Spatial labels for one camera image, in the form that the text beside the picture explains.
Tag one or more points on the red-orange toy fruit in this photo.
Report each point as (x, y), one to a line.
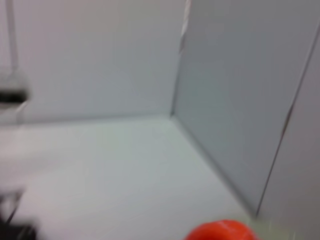
(220, 231)

